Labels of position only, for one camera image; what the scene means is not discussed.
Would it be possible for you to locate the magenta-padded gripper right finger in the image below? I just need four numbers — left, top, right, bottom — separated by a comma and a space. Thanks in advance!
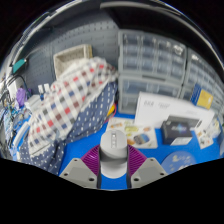
126, 145, 168, 190

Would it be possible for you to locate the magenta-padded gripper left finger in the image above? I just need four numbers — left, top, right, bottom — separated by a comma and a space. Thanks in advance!
59, 144, 103, 190

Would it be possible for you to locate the white computer mouse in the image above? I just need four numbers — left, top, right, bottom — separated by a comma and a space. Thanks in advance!
99, 129, 129, 179

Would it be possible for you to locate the round blue cartoon mouse pad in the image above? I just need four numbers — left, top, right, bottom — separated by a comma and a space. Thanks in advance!
160, 150, 198, 174

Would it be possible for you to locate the food sticker sheet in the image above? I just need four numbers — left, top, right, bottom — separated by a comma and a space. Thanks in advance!
106, 116, 158, 149

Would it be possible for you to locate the small black box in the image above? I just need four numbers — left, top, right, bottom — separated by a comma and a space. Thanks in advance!
160, 114, 201, 147

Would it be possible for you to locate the navy polka dot cloth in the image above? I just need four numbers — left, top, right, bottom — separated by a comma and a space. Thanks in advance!
18, 81, 119, 176

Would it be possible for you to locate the white keyboard box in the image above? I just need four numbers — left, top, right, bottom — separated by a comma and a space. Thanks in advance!
134, 91, 216, 134

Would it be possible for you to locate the small yellow object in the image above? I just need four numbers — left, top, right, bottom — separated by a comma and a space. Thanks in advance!
107, 104, 117, 118

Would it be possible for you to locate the red blue checkered cloth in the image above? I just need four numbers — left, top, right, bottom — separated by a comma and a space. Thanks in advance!
28, 56, 119, 154

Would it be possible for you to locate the grey wide-drawer cabinet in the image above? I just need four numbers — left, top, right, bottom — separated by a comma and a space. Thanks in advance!
118, 73, 184, 115

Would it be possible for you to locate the yellow and blue box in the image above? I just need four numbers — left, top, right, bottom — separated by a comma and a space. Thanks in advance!
190, 83, 214, 110

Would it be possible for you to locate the small purple object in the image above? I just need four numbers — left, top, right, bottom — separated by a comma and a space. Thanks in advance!
15, 87, 28, 108

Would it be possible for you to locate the white woven basket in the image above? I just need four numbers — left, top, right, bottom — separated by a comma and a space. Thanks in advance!
53, 44, 94, 79

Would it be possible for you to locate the grey small-drawer cabinet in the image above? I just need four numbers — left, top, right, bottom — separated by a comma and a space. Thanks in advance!
184, 49, 224, 104
118, 29, 188, 83

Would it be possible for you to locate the teal tool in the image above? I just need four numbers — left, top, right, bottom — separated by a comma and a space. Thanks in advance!
12, 58, 28, 74

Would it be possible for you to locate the grey pegboard panel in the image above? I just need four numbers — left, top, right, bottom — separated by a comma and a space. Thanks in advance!
24, 19, 121, 91

